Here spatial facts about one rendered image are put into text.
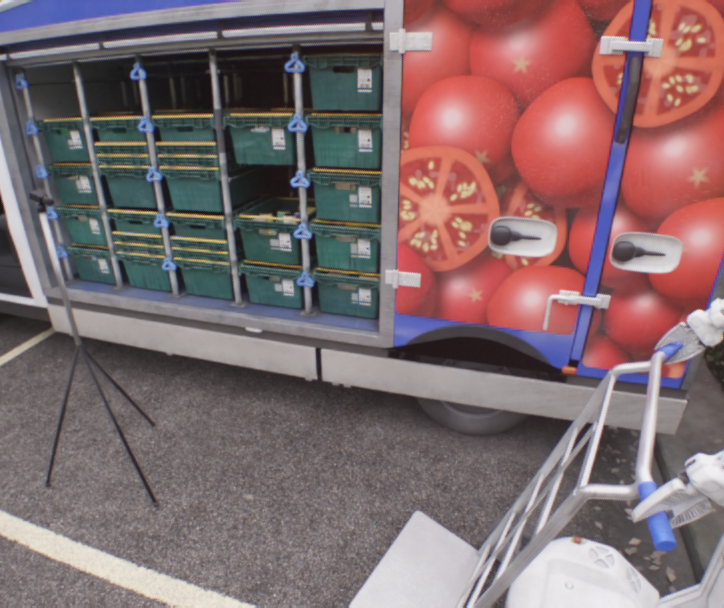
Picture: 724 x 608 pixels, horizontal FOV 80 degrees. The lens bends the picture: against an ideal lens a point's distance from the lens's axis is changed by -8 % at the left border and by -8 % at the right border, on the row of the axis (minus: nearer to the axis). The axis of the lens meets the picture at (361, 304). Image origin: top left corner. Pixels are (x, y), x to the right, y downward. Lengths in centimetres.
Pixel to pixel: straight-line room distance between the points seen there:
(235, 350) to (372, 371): 84
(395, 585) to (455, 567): 28
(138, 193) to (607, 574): 296
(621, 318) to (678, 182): 63
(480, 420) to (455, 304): 81
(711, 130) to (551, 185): 63
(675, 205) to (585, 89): 60
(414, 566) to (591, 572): 68
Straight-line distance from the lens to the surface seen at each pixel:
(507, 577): 139
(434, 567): 218
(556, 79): 208
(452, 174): 211
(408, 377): 255
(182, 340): 308
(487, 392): 254
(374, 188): 236
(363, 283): 253
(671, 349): 156
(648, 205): 221
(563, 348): 241
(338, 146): 239
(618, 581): 199
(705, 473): 94
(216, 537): 242
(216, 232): 281
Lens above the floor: 186
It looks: 26 degrees down
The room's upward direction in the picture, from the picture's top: straight up
